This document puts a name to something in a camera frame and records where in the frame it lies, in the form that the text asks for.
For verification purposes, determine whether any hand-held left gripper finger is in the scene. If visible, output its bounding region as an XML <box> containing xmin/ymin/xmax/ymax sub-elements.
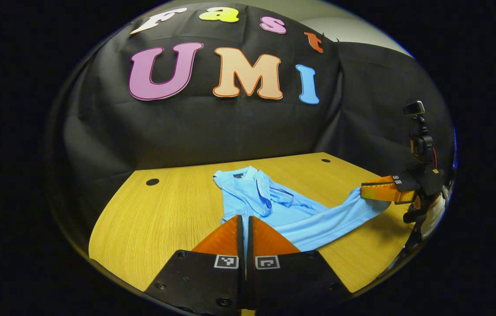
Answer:
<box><xmin>247</xmin><ymin>215</ymin><xmax>349</xmax><ymax>314</ymax></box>
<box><xmin>145</xmin><ymin>214</ymin><xmax>245</xmax><ymax>316</ymax></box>

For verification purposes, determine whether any light blue T-shirt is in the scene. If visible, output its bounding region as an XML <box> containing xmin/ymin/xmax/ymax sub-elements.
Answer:
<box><xmin>213</xmin><ymin>165</ymin><xmax>392</xmax><ymax>253</ymax></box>

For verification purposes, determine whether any black backdrop cloth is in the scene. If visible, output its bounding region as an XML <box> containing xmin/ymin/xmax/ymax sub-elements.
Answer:
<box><xmin>48</xmin><ymin>2</ymin><xmax>454</xmax><ymax>237</ymax></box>

